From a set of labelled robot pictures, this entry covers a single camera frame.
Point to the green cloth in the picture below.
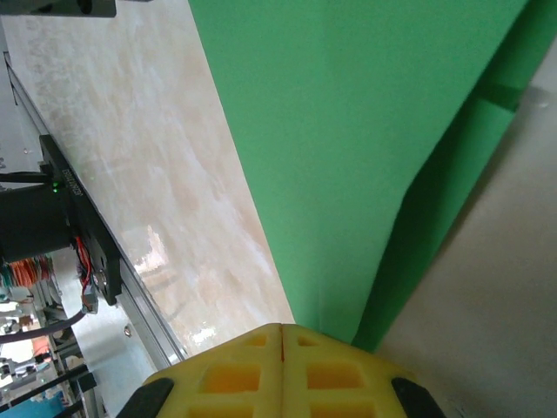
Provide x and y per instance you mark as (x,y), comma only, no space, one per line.
(326,130)

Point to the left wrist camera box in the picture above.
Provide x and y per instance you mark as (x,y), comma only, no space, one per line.
(74,8)

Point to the blue object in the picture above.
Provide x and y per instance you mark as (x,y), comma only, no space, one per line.
(30,407)

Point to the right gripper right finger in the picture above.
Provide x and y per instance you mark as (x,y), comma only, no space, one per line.
(339,383)

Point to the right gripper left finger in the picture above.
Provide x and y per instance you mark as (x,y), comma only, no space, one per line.
(226,383)

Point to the wide aluminium mounting rail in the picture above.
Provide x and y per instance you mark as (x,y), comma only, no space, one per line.
(143,305)

